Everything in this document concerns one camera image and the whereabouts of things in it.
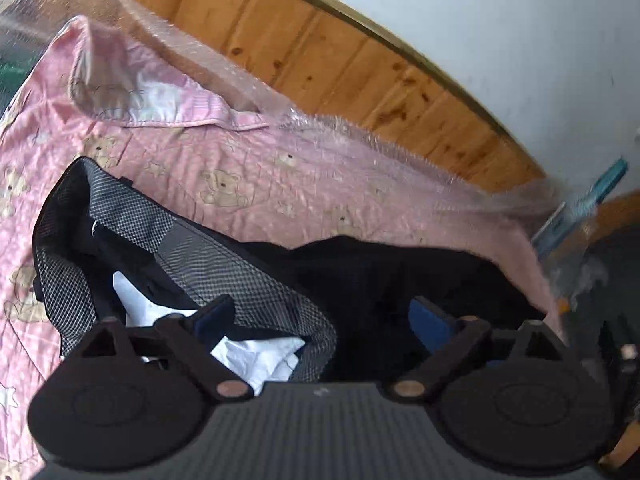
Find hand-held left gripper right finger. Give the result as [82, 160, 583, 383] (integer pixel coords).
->
[386, 296, 562, 404]

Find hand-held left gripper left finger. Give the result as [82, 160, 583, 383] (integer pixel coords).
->
[80, 294, 255, 403]

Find dark navy pants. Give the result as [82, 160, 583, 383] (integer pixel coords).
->
[32, 156, 551, 397]

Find pink bear-print quilt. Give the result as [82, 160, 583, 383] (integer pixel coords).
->
[0, 15, 567, 480]

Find blue plastic object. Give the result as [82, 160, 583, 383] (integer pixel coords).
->
[532, 157, 629, 257]

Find wooden headboard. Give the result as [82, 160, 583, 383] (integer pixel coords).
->
[93, 0, 547, 194]

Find green cloth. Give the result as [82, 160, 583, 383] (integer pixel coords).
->
[0, 42, 43, 93]

